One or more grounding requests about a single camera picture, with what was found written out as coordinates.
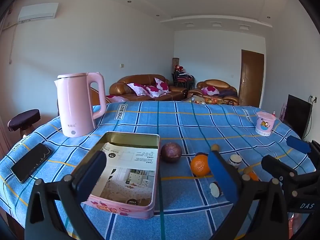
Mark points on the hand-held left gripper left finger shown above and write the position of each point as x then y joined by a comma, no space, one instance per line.
91,180

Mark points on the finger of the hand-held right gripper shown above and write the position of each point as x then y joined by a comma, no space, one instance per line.
297,145
277,166

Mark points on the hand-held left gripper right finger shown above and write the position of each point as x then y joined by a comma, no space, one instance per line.
222,177

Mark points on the orange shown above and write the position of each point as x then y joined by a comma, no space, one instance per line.
198,165

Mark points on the pink tin box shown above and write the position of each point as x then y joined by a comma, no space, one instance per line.
120,208

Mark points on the small orange kumquat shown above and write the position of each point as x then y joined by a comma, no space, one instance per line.
254,177

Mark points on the small brown longan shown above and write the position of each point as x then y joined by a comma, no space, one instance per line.
247,170
215,147

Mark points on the black television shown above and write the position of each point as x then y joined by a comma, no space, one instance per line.
297,115

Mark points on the pink cartoon cup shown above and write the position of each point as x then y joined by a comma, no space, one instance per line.
265,125

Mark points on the printed paper leaflet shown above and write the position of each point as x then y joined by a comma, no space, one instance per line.
130,165

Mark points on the dark purple passion fruit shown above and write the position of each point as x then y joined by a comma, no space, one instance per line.
171,152

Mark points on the black smartphone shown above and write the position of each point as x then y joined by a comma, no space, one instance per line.
31,162

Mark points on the blue checked tablecloth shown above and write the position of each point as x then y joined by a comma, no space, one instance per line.
190,120

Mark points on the pink electric kettle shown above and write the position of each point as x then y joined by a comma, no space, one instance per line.
75,105

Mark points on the cluttered coffee table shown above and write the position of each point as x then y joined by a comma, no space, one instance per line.
207,101

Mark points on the brown wooden door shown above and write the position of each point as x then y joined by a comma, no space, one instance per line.
251,80

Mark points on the tan leather armchair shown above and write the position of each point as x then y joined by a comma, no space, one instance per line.
96,96

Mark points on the purple blanket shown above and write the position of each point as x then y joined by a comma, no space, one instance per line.
227,92

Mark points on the pink flowered cloth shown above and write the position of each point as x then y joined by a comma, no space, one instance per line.
113,97

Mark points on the white magenta flowered cushion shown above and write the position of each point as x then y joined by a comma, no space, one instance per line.
155,91
209,89
138,88
162,85

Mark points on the dark purple round stool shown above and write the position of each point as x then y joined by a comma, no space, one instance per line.
23,118

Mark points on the brown leather armchair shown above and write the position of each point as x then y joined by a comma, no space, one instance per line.
217,83

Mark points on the stacked black red chairs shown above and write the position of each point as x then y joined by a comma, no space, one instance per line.
182,80

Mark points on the brown leather sofa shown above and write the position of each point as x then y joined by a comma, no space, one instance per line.
140,80

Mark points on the red flower decoration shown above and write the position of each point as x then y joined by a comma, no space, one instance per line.
178,68

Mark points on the tall brown floor vase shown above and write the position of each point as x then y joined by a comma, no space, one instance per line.
175,63

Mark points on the air conditioner pipe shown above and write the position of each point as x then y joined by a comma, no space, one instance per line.
11,42

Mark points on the wall power socket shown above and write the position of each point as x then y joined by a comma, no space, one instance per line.
311,98

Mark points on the white wall air conditioner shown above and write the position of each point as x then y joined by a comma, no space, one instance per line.
37,12

